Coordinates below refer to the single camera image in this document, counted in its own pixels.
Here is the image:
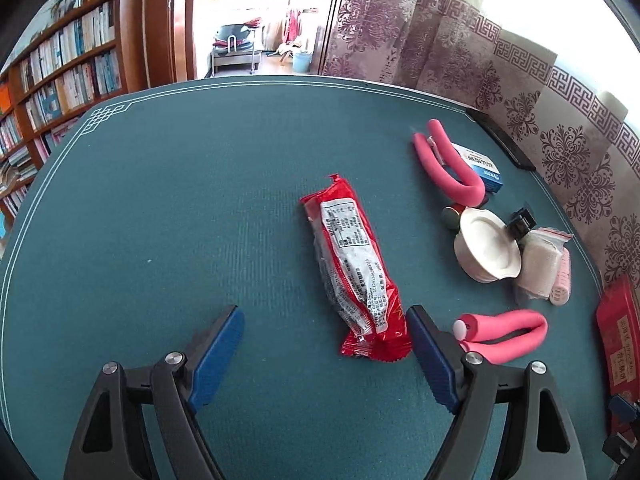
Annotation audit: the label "black hair clip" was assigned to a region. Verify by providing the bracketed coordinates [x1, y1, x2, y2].
[506, 207, 537, 242]

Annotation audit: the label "pink foam curler bent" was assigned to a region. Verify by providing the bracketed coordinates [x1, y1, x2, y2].
[452, 309, 548, 365]

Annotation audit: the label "pink foam curler on box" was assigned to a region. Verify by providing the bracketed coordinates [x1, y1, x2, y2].
[412, 118, 486, 207]

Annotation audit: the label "wooden bookshelf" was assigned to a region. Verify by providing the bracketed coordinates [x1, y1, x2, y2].
[1, 0, 148, 226]

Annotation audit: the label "green felt table mat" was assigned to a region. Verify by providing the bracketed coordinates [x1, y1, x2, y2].
[0, 74, 616, 480]

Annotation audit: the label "white ceramic lid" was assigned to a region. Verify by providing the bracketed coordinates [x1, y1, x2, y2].
[454, 208, 522, 284]

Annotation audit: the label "white bandage roll in bag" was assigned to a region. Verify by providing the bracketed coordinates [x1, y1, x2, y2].
[515, 228, 574, 299]

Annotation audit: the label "red snack packet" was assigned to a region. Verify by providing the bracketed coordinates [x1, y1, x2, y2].
[300, 174, 412, 363]

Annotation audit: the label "grey chair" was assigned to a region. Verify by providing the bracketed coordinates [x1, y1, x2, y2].
[207, 18, 264, 77]

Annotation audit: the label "small metal cap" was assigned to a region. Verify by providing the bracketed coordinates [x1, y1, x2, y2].
[440, 204, 465, 232]

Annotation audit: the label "red gift box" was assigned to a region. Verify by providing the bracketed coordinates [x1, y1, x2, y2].
[594, 274, 640, 436]

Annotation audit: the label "blue bucket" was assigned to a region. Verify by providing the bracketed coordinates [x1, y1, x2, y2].
[292, 51, 312, 74]

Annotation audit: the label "pink velcro hair roller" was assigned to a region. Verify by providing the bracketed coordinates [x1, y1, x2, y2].
[549, 247, 572, 307]

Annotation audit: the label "patterned purple curtain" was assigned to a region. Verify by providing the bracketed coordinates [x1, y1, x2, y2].
[322, 0, 639, 283]

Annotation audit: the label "blue white medicine box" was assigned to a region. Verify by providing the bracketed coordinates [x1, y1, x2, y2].
[452, 143, 503, 193]

